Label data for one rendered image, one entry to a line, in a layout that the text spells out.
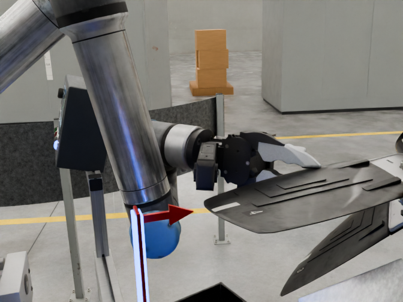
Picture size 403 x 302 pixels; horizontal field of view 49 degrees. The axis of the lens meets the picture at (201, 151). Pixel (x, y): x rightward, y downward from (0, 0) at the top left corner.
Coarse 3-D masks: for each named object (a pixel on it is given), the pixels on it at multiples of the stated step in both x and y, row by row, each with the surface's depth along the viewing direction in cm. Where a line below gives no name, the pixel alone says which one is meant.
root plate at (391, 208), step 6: (390, 204) 69; (396, 204) 68; (390, 210) 68; (396, 210) 67; (390, 216) 67; (396, 216) 66; (402, 216) 64; (390, 222) 66; (396, 222) 65; (402, 222) 63; (390, 228) 65; (396, 228) 64
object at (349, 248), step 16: (384, 208) 69; (352, 224) 75; (368, 224) 70; (384, 224) 66; (336, 240) 76; (352, 240) 71; (368, 240) 67; (320, 256) 76; (336, 256) 71; (352, 256) 68; (304, 272) 77; (320, 272) 72; (288, 288) 76
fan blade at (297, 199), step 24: (312, 168) 60; (336, 168) 58; (360, 168) 57; (240, 192) 57; (264, 192) 54; (288, 192) 52; (312, 192) 52; (336, 192) 51; (360, 192) 51; (384, 192) 51; (240, 216) 47; (264, 216) 46; (288, 216) 46; (312, 216) 45; (336, 216) 45
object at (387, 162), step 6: (384, 156) 60; (390, 156) 60; (396, 156) 60; (402, 156) 60; (372, 162) 59; (378, 162) 59; (384, 162) 59; (390, 162) 59; (396, 162) 59; (384, 168) 57; (390, 168) 57; (396, 168) 57; (396, 174) 56; (402, 174) 56; (402, 180) 54
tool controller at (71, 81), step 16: (80, 80) 111; (64, 96) 104; (80, 96) 97; (64, 112) 97; (80, 112) 98; (64, 128) 98; (80, 128) 99; (96, 128) 100; (64, 144) 99; (80, 144) 100; (96, 144) 101; (64, 160) 100; (80, 160) 101; (96, 160) 102
